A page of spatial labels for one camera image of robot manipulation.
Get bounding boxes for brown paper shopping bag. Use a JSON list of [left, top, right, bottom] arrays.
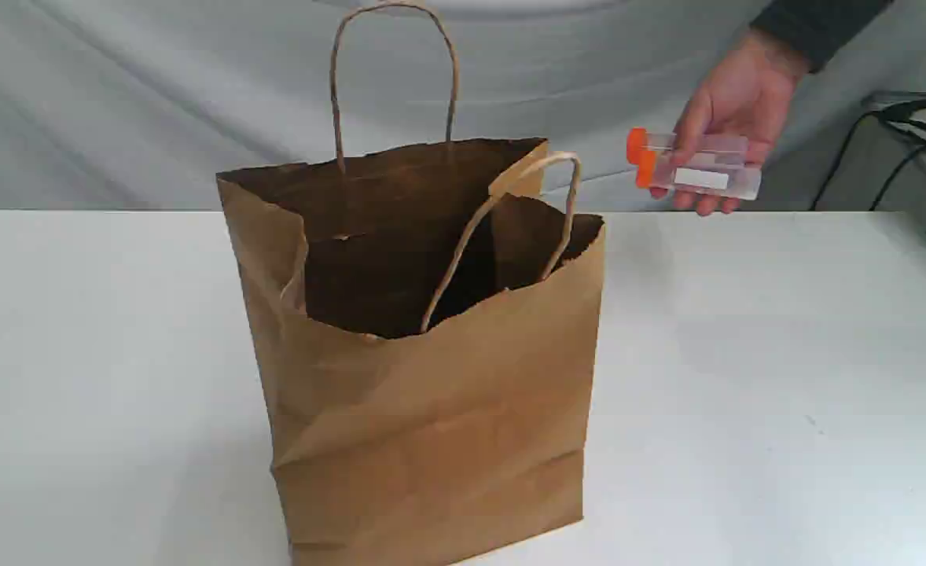
[[216, 1, 604, 565]]

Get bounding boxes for grey draped backdrop cloth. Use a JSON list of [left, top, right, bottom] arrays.
[[0, 1, 926, 211]]

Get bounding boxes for person's bare hand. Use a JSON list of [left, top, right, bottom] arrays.
[[650, 27, 812, 217]]

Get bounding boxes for black cables at right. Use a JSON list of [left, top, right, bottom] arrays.
[[809, 94, 926, 211]]

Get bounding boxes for orange-capped clear tube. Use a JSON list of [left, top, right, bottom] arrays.
[[626, 127, 749, 166], [630, 149, 762, 200]]

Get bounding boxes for dark grey sleeved forearm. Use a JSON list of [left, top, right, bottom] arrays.
[[750, 1, 893, 74]]

